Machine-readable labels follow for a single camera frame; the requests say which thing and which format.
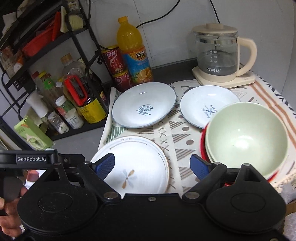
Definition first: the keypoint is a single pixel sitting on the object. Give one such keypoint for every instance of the glass kettle cream handle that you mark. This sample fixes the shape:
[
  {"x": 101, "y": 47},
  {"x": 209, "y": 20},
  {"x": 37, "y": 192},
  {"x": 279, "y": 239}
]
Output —
[{"x": 218, "y": 50}]

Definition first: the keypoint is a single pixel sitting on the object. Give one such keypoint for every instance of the orange juice bottle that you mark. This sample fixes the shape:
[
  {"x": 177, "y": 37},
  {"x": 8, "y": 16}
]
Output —
[{"x": 133, "y": 51}]

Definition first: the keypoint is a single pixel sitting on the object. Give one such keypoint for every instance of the small blue printed plate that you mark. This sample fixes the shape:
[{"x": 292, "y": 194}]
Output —
[{"x": 201, "y": 103}]

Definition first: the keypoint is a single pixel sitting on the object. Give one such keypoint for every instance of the white plate flower print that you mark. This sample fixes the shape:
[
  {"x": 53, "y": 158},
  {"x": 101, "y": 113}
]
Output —
[{"x": 140, "y": 167}]

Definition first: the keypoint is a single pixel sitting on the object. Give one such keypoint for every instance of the person's left hand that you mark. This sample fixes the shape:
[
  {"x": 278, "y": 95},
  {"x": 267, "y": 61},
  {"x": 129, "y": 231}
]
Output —
[{"x": 10, "y": 222}]

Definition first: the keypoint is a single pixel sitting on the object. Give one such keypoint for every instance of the oil bottle yellow label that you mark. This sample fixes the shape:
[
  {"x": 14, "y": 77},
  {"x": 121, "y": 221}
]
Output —
[{"x": 77, "y": 85}]

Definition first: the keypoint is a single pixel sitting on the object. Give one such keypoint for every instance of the blue Sweet Bakery plate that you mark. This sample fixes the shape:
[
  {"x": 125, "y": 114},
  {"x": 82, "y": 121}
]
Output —
[{"x": 143, "y": 105}]

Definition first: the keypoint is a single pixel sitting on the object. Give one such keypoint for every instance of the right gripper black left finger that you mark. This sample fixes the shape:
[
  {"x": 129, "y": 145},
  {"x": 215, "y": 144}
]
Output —
[{"x": 93, "y": 175}]

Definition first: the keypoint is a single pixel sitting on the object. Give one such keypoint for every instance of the black wire rack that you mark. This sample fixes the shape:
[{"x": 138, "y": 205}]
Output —
[{"x": 82, "y": 42}]

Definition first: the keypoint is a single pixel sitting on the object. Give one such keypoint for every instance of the pale green bowl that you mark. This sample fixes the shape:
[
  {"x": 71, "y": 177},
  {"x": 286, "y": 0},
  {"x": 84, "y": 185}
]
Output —
[{"x": 246, "y": 132}]

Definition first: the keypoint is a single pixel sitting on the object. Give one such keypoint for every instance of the red drink can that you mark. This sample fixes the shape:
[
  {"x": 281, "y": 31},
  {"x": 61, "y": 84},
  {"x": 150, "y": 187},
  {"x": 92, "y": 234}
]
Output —
[
  {"x": 114, "y": 60},
  {"x": 123, "y": 80}
]

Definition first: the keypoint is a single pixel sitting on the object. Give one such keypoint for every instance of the small clear spice jar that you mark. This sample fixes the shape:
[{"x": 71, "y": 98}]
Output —
[{"x": 58, "y": 123}]

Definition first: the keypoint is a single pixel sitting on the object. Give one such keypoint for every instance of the patterned table cloth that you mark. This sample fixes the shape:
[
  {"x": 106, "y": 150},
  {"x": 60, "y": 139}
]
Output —
[{"x": 153, "y": 129}]

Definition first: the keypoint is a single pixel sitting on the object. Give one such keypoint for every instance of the cream kettle base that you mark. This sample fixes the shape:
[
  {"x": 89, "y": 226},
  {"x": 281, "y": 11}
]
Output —
[{"x": 229, "y": 81}]

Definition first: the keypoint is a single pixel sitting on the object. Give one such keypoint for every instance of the green box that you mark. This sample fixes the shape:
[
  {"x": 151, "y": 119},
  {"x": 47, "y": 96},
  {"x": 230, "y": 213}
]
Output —
[{"x": 32, "y": 134}]

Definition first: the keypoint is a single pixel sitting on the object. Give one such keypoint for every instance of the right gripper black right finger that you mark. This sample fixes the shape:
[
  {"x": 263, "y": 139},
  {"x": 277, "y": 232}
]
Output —
[{"x": 210, "y": 177}]

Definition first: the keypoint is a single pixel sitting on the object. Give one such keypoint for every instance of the white cap seasoning jar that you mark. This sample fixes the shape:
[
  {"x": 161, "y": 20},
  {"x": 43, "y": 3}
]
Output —
[{"x": 69, "y": 112}]

